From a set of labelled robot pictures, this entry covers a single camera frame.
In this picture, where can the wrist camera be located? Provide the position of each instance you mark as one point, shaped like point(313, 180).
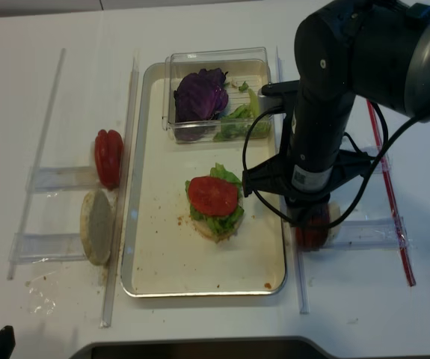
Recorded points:
point(281, 96)

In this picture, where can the left upper clear holder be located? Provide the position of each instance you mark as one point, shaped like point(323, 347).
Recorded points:
point(42, 180)

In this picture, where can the right long clear rail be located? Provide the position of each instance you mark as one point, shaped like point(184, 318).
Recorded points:
point(300, 279)

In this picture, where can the green lettuce on bun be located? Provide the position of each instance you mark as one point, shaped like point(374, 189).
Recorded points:
point(220, 172)

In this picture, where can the left long clear rail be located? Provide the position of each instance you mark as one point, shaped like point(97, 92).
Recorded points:
point(111, 277)

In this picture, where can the tomato slice on bun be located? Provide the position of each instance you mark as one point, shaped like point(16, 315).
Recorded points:
point(213, 196)

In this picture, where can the far left clear rail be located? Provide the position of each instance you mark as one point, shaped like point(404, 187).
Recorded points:
point(35, 161)

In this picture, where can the black object bottom left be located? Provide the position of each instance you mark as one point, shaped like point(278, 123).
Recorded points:
point(7, 342)

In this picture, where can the long clear rail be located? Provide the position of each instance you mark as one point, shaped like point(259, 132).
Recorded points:
point(300, 279)
point(111, 277)

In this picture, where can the red plastic strip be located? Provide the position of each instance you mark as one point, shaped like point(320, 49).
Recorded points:
point(390, 194)

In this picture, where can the right upper clear holder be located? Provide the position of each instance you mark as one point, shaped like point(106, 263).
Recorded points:
point(379, 164)

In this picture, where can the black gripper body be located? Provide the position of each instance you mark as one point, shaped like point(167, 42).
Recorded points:
point(305, 192)

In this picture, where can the clear holder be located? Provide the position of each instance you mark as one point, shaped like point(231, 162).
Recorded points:
point(37, 248)
point(383, 234)
point(379, 164)
point(42, 180)

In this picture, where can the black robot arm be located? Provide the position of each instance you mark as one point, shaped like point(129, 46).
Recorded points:
point(379, 50)

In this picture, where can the clear plastic container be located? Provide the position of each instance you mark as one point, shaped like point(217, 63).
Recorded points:
point(242, 65)

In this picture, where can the pale bun half upright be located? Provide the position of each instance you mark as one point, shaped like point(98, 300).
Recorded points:
point(96, 227)

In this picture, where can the purple cabbage leaf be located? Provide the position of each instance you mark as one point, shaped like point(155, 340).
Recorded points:
point(201, 96)

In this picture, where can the sliced tomato stack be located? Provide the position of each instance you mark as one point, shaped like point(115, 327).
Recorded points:
point(108, 153)

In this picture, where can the bottom bun on tray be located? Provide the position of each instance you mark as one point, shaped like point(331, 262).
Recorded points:
point(218, 228)

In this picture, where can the right lower clear holder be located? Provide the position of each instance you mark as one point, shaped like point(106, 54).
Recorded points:
point(383, 234)

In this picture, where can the green lettuce in container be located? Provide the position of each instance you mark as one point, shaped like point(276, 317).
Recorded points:
point(236, 123)

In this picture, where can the left lower clear holder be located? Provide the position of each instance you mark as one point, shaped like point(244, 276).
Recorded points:
point(37, 248)

